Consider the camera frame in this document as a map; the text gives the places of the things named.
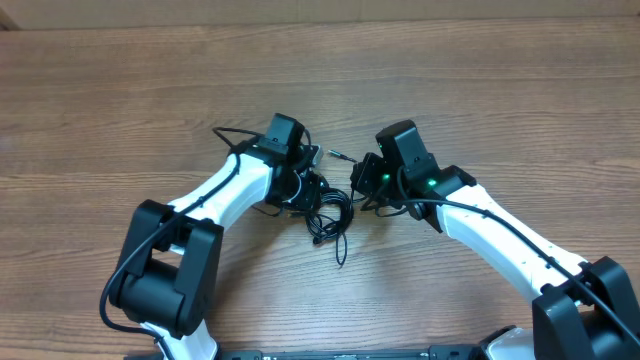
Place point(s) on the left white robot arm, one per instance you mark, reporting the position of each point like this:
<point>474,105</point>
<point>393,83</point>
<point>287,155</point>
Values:
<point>168,264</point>

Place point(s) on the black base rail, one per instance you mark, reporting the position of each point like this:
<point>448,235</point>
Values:
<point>434,352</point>

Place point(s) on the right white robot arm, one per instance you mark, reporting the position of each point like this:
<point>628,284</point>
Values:
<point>580,309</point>

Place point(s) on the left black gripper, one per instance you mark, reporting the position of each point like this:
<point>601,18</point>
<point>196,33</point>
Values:
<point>310,195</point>

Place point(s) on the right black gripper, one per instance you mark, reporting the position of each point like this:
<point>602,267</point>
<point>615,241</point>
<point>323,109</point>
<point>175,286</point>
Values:
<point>362,183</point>

